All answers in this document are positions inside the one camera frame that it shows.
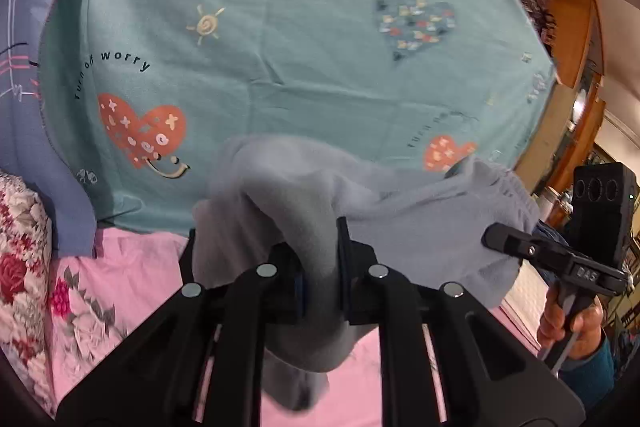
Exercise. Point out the floral red-white pillow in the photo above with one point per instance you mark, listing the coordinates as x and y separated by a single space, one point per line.
20 267

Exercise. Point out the grey pants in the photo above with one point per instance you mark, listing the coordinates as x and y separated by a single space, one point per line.
310 187

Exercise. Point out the blue pillow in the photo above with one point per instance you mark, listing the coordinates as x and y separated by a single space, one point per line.
30 132

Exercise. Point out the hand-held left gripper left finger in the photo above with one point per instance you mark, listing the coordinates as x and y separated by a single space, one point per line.
287 307

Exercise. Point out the pink floral bedsheet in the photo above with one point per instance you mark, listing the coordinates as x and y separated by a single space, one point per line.
125 267

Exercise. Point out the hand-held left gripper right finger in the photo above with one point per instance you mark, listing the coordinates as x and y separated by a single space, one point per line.
350 267

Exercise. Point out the orange wooden furniture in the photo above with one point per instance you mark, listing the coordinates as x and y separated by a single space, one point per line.
570 57

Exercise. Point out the person's right forearm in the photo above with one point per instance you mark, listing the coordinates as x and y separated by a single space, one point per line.
590 377

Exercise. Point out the teal printed blanket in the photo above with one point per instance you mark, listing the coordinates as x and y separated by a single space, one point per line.
300 32

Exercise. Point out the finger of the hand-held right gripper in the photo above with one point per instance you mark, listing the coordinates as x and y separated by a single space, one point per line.
552 237
520 244

